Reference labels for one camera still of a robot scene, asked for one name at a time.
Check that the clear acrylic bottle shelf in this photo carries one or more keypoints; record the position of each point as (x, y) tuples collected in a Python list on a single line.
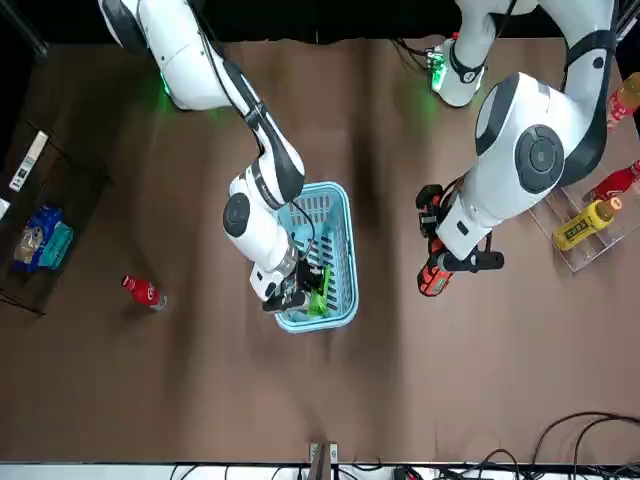
[(580, 255)]

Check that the blue cookie packet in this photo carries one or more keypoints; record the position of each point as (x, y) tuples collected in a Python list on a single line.
[(35, 235)]

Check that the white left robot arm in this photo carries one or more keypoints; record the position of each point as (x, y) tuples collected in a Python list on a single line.
[(520, 150)]

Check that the white black carton box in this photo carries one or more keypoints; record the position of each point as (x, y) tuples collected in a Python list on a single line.
[(27, 160)]

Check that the green snack packet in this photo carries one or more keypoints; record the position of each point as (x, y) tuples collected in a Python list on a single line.
[(320, 297)]

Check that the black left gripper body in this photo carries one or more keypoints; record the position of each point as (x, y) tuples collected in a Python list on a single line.
[(440, 210)]

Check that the aluminium frame post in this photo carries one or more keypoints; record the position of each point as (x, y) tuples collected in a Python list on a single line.
[(322, 460)]

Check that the teal snack packet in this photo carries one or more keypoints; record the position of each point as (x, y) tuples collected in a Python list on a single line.
[(57, 245)]

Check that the orange juice bottle pink label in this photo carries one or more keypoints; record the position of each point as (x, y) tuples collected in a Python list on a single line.
[(622, 105)]

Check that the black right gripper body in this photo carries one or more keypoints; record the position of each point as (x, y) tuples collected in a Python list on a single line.
[(306, 277)]

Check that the red cola bottle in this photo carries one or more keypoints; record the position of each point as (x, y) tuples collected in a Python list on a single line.
[(612, 182), (142, 291)]

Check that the light blue plastic basket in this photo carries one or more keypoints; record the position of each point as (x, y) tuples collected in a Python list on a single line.
[(345, 240)]

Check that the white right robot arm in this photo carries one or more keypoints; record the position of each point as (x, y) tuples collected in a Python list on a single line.
[(260, 235)]

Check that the yellow tea bottle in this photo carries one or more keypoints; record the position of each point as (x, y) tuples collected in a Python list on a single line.
[(580, 230)]

